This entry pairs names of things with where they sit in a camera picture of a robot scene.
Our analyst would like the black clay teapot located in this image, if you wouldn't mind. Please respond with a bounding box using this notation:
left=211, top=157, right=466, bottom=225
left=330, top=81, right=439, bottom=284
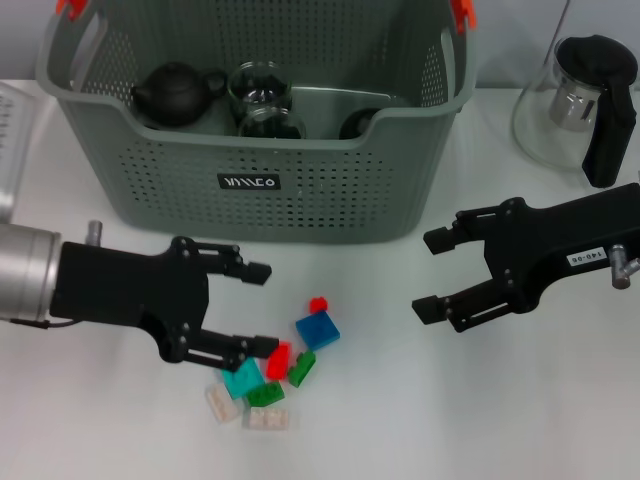
left=130, top=60, right=229, bottom=127

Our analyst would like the glass teacup black holder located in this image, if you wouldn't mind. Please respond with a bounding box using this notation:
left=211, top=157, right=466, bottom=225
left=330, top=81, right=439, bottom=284
left=227, top=60, right=295, bottom=111
left=237, top=105, right=307, bottom=140
left=339, top=107, right=381, bottom=140

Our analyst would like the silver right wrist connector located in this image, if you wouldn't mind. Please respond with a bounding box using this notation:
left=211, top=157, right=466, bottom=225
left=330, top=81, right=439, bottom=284
left=609, top=243, right=640, bottom=290

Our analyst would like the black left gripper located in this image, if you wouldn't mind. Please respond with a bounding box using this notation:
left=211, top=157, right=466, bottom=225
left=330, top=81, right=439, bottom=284
left=49, top=236, right=280, bottom=374

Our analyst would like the bright red translucent brick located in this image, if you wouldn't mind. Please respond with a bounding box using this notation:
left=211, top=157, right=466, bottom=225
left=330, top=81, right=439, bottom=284
left=266, top=342, right=293, bottom=381

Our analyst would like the thin grey wall cable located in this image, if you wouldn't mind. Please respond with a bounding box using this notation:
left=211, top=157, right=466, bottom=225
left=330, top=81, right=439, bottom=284
left=549, top=0, right=572, bottom=54

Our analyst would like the grey perforated storage bin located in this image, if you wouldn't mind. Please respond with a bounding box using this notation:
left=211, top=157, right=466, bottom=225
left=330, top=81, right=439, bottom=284
left=35, top=0, right=477, bottom=245

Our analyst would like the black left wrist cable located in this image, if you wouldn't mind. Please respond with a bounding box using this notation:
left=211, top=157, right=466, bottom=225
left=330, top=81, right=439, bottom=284
left=9, top=317, right=77, bottom=331

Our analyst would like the orange bin carry handle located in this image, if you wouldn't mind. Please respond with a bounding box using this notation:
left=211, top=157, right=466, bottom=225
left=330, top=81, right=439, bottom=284
left=54, top=0, right=476, bottom=34

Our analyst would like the white translucent toy brick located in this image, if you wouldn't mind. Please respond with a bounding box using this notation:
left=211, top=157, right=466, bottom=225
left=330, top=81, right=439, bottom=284
left=206, top=382, right=241, bottom=425
left=242, top=405, right=300, bottom=431

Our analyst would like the green toy brick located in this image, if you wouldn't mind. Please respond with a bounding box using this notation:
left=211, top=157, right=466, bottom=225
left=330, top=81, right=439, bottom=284
left=287, top=350, right=318, bottom=389
left=246, top=381, right=287, bottom=407

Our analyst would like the glass pitcher black handle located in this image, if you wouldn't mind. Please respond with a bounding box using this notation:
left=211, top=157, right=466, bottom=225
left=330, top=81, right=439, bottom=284
left=510, top=33, right=640, bottom=189

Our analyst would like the blue square toy brick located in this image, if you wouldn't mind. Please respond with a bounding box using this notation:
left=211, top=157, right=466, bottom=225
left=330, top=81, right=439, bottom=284
left=294, top=309, right=342, bottom=351

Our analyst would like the teal square toy brick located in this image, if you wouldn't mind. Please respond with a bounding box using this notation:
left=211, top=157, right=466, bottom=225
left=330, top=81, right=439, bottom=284
left=221, top=357, right=265, bottom=400

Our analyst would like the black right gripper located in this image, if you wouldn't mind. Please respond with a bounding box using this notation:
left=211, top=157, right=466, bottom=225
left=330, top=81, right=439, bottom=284
left=411, top=182, right=640, bottom=334

